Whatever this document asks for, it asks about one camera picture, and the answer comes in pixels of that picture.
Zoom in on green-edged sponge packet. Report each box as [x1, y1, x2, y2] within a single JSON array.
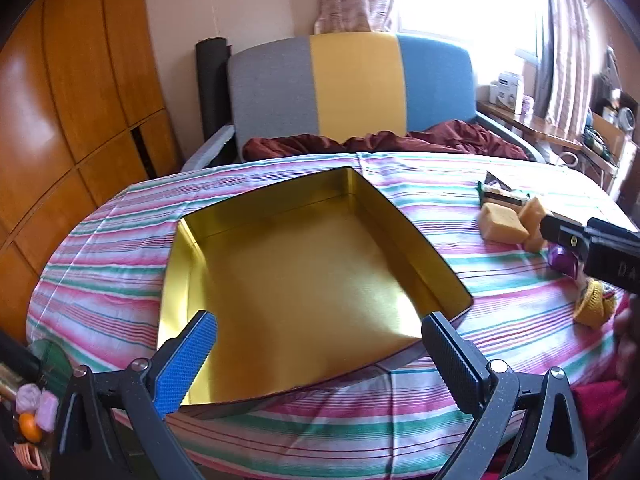
[[475, 182, 532, 209]]

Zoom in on window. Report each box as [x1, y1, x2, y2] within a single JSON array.
[[395, 0, 546, 61]]

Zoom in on orange fruit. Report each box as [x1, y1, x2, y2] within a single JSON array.
[[19, 412, 43, 443]]

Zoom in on black rolled mat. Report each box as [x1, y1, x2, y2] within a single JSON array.
[[195, 37, 232, 142]]

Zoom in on person's right hand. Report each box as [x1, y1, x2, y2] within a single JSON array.
[[614, 296, 640, 391]]

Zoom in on purple snack packet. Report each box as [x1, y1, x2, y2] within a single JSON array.
[[547, 242, 581, 277]]

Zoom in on gold tin box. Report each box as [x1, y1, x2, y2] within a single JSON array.
[[156, 166, 474, 407]]

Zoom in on striped tablecloth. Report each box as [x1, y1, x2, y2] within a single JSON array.
[[26, 151, 632, 478]]

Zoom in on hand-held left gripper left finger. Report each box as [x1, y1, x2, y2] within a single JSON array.
[[50, 310, 218, 480]]

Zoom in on maroon cloth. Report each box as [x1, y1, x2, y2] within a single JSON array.
[[242, 120, 530, 163]]

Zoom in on red cloth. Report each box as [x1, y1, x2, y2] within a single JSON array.
[[570, 292, 640, 480]]

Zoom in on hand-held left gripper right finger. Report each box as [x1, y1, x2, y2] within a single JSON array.
[[421, 311, 591, 480]]

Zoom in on pink striped curtain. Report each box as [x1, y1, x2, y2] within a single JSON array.
[[530, 0, 593, 136]]

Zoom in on dark green box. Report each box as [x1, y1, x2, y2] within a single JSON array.
[[27, 339, 73, 396]]

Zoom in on yellow knitted toy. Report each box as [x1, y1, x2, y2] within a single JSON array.
[[572, 277, 618, 331]]

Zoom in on cluttered shelf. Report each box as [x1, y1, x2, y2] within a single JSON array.
[[582, 45, 640, 196]]

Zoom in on wooden side desk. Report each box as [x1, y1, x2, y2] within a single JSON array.
[[475, 97, 586, 148]]

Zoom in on grey yellow blue chair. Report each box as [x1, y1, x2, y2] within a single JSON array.
[[181, 31, 548, 173]]

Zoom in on pink yarn balls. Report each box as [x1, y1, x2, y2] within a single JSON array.
[[15, 382, 60, 433]]

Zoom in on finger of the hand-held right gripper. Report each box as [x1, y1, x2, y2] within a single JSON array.
[[539, 214, 593, 261]]

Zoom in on wooden wardrobe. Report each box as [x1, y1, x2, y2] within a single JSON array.
[[0, 0, 182, 331]]

